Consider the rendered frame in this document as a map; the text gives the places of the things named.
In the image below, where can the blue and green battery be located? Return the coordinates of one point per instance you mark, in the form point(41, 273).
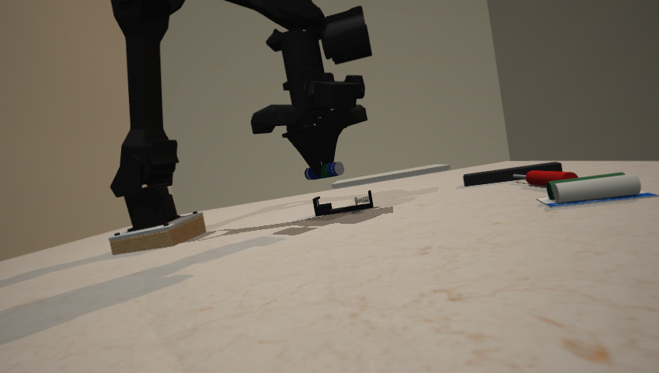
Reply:
point(328, 170)

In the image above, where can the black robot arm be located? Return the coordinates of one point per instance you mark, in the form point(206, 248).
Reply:
point(148, 156)

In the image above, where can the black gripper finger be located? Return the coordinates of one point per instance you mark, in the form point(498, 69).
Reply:
point(327, 139)
point(305, 141)

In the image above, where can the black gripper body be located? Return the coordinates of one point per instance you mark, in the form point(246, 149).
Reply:
point(295, 116)

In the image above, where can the black flat bar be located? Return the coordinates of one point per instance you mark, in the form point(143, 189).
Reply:
point(503, 175)

